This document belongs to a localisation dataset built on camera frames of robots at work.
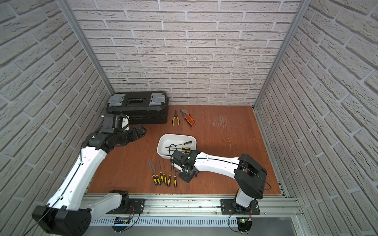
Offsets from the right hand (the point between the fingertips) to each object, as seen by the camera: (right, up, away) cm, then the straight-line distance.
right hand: (189, 175), depth 81 cm
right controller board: (+28, -20, -10) cm, 36 cm away
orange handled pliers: (-4, +36, +33) cm, 49 cm away
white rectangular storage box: (-15, +15, +18) cm, 28 cm away
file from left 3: (-11, -3, +2) cm, 12 cm away
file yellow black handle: (-4, +15, +16) cm, 23 cm away
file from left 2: (-14, -1, +3) cm, 14 cm away
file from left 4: (-8, -3, +1) cm, 8 cm away
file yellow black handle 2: (-2, +11, +11) cm, 16 cm away
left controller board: (-34, -20, -8) cm, 40 cm away
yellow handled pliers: (-12, +35, +33) cm, 49 cm away
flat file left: (-19, -1, +2) cm, 19 cm away
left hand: (-24, +26, -6) cm, 36 cm away
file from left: (-17, 0, +4) cm, 17 cm away
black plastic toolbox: (-32, +39, +15) cm, 53 cm away
